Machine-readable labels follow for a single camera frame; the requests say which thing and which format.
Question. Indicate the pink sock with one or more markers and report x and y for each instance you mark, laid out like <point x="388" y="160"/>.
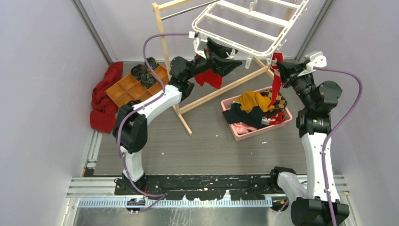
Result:
<point x="242" y="128"/>

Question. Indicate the white plastic clip hanger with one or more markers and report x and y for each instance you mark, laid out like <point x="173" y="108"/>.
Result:
<point x="256" y="28"/>

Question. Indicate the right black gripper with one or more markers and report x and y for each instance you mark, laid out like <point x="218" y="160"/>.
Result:
<point x="288" y="70"/>

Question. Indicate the rolled dark green sock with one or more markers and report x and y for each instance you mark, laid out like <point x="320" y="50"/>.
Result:
<point x="147" y="80"/>

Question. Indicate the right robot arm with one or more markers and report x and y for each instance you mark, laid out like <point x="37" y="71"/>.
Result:
<point x="316" y="203"/>

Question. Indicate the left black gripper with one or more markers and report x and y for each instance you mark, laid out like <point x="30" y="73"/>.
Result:
<point x="221" y="66"/>

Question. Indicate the red cloth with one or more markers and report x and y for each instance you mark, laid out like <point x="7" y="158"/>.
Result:
<point x="102" y="117"/>

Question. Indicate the argyle brown sock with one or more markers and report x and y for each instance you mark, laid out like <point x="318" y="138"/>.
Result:
<point x="280" y="102"/>

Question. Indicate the rolled teal sock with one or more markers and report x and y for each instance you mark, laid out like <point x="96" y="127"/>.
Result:
<point x="151" y="63"/>

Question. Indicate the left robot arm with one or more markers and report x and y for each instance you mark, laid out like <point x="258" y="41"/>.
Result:
<point x="131" y="128"/>

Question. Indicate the black sock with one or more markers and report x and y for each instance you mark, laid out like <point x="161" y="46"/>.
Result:
<point x="236" y="115"/>

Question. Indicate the pink plastic basket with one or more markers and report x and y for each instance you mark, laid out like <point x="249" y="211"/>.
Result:
<point x="226" y="104"/>

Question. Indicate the red santa sock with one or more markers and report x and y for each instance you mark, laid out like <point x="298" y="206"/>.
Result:
<point x="204" y="73"/>
<point x="276" y="119"/>
<point x="276" y="57"/>

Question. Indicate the wooden compartment tray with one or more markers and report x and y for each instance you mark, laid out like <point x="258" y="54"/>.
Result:
<point x="128" y="88"/>

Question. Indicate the mustard yellow sock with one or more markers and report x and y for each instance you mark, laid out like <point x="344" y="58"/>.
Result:
<point x="250" y="100"/>

